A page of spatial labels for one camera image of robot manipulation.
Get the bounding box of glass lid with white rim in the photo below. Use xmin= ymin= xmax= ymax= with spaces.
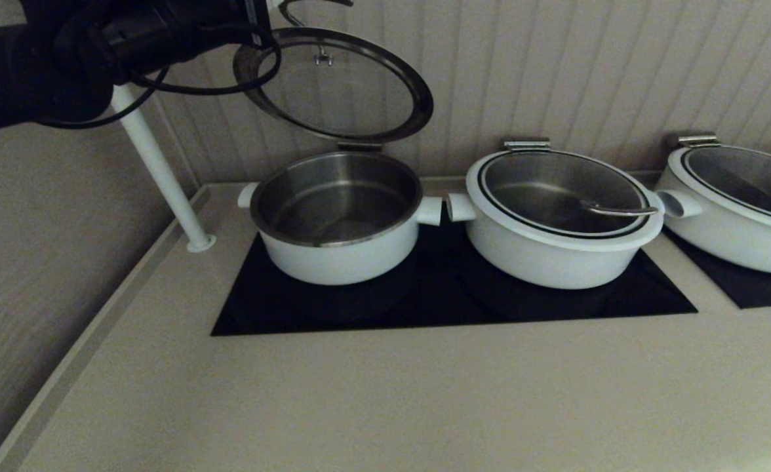
xmin=233 ymin=0 xmax=435 ymax=145
xmin=466 ymin=149 xmax=667 ymax=252

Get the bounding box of white cooking pot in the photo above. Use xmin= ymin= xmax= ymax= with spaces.
xmin=656 ymin=187 xmax=771 ymax=275
xmin=446 ymin=190 xmax=663 ymax=290
xmin=238 ymin=151 xmax=444 ymax=286

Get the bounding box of right white pot with lid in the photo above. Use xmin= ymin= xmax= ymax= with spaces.
xmin=671 ymin=144 xmax=771 ymax=233

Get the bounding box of white round pole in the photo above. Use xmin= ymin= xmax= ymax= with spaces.
xmin=110 ymin=84 xmax=218 ymax=254

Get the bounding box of black glass cooktop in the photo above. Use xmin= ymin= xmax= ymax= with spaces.
xmin=664 ymin=228 xmax=771 ymax=309
xmin=210 ymin=216 xmax=699 ymax=337

